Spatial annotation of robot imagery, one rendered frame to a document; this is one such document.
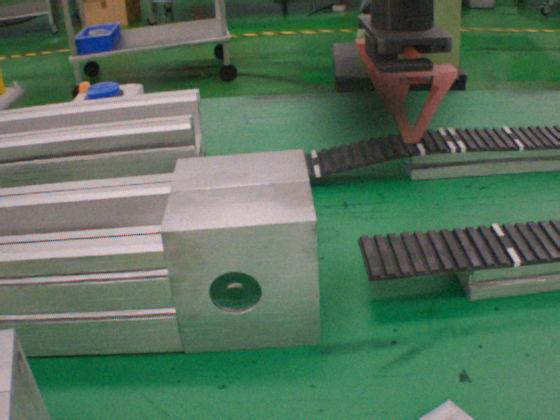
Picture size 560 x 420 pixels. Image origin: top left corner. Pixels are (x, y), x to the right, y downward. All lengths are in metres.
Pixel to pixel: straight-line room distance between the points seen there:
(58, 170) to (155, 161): 0.09
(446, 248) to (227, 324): 0.16
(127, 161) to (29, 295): 0.19
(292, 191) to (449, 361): 0.15
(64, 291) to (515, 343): 0.29
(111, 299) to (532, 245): 0.29
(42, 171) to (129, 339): 0.22
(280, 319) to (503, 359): 0.15
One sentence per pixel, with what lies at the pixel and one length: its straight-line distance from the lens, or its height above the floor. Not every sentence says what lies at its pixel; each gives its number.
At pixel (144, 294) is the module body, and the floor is 0.83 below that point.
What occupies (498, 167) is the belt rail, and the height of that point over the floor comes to 0.79.
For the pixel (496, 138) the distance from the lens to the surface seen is 0.63.
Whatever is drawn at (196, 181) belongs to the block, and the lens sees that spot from 0.41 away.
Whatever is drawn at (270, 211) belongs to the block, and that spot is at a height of 0.87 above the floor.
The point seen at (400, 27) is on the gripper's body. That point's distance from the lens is 0.54.
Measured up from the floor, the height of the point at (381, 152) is 0.81.
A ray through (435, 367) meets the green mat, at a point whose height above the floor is 0.78.
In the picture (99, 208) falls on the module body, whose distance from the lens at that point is 0.44.
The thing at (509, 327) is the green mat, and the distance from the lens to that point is 0.43.
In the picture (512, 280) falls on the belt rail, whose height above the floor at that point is 0.79.
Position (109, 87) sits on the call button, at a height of 0.85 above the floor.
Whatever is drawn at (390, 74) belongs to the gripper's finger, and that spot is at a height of 0.90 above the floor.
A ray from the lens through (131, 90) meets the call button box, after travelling 0.74.
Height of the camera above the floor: 1.05
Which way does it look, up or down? 30 degrees down
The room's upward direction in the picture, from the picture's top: 4 degrees counter-clockwise
